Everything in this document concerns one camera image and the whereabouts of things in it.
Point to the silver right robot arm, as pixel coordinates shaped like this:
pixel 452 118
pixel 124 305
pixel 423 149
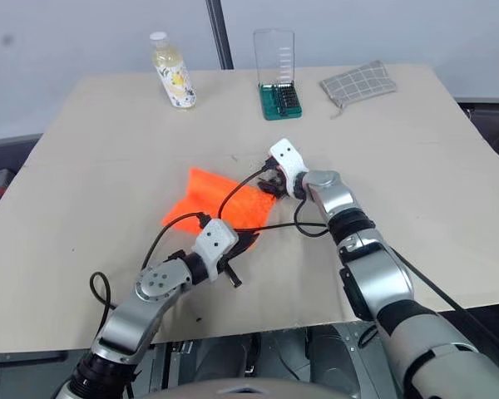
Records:
pixel 374 274

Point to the dark crate with red tools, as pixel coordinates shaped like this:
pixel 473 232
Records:
pixel 0 183

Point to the grey metal frame under table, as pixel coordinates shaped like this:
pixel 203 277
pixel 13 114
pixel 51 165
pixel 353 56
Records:
pixel 332 357

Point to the clear bottle with yellow drink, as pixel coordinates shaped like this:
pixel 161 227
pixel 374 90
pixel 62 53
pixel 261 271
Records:
pixel 176 79

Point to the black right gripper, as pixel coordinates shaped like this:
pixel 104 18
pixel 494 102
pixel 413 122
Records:
pixel 273 166

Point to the green bit case, clear lid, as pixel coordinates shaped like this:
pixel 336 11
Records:
pixel 280 101

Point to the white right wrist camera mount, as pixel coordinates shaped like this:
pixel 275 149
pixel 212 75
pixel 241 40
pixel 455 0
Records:
pixel 289 160

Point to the dark metal pole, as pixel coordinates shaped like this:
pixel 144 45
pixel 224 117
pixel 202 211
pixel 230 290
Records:
pixel 218 33

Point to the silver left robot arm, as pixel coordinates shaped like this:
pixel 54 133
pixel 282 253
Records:
pixel 149 287

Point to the grey checked cloth pouch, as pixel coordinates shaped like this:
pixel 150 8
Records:
pixel 357 83

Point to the orange mesh pouch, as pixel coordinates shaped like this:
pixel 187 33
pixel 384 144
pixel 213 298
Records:
pixel 208 199

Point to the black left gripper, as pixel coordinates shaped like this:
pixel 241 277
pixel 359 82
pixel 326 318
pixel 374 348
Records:
pixel 229 259

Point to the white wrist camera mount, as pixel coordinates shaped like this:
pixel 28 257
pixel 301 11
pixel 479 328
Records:
pixel 216 239
pixel 289 160

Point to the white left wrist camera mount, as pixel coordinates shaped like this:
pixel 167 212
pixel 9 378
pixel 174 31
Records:
pixel 216 239

